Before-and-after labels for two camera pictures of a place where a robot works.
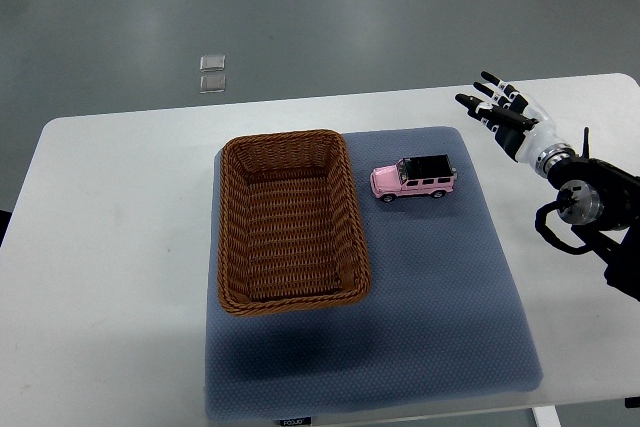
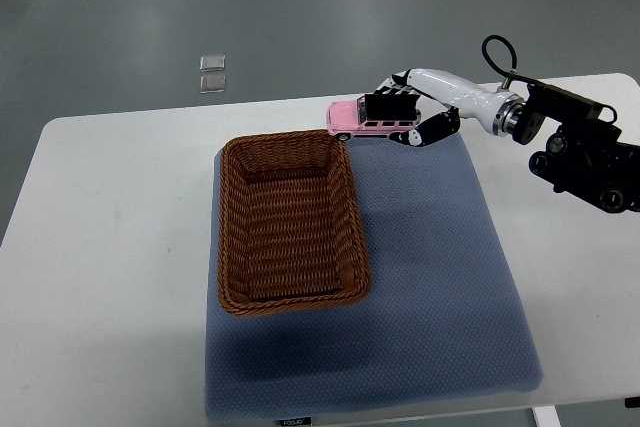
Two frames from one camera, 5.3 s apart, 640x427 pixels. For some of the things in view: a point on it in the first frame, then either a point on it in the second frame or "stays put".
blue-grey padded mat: (445, 315) stays put
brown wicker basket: (289, 229) stays put
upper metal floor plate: (209, 63) stays put
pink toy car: (429, 175) -> (346, 119)
